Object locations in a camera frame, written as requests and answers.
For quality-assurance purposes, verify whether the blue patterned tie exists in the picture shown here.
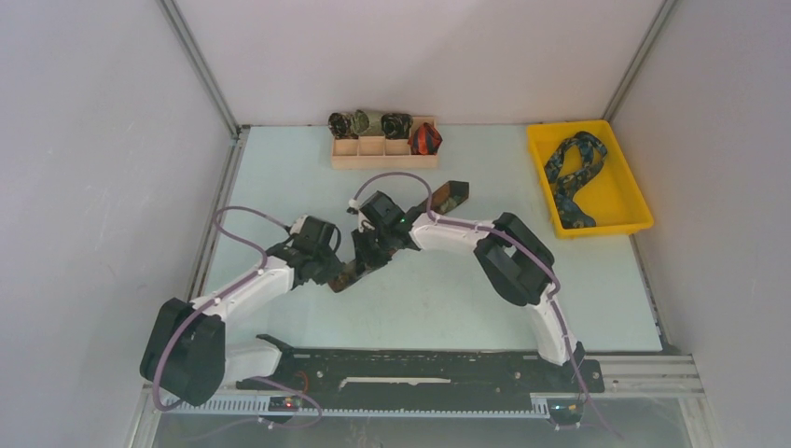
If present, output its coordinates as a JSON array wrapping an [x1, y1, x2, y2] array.
[[544, 131, 608, 229]]

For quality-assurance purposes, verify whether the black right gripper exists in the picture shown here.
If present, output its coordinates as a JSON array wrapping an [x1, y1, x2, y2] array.
[[353, 225, 396, 278]]

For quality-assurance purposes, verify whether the aluminium frame rail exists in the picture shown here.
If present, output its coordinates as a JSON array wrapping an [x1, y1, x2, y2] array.
[[161, 349, 703, 418]]

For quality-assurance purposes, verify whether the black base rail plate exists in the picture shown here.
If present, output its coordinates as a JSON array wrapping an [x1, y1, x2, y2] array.
[[270, 348, 605, 413]]

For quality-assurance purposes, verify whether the orange navy rolled tie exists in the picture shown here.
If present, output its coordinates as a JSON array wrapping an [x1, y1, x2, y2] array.
[[408, 122, 443, 156]]

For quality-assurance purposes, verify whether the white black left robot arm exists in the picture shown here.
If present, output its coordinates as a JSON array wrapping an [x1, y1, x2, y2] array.
[[139, 216, 343, 406]]

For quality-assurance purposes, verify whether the dark patterned rolled tie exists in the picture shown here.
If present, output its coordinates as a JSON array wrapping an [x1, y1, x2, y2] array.
[[327, 112, 358, 140]]

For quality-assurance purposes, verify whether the olive green rolled tie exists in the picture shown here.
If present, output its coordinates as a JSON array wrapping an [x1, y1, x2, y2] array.
[[351, 109, 384, 136]]

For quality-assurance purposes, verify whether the wooden compartment box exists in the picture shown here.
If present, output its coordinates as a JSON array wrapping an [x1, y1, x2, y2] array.
[[330, 136, 439, 170]]

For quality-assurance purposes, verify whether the brown green patterned tie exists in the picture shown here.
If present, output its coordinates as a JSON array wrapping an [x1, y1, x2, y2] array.
[[328, 180, 469, 293]]

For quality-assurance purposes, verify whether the black green rolled tie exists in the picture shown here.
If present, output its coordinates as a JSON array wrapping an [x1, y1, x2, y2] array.
[[381, 112, 413, 140]]

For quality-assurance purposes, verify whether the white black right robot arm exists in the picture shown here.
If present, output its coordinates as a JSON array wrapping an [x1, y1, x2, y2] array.
[[348, 191, 584, 390]]

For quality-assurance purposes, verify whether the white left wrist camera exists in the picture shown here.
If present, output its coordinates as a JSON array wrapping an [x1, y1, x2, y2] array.
[[289, 215, 310, 236]]

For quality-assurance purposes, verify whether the yellow plastic tray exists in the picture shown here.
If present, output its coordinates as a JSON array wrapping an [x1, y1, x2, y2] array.
[[526, 119, 654, 239]]

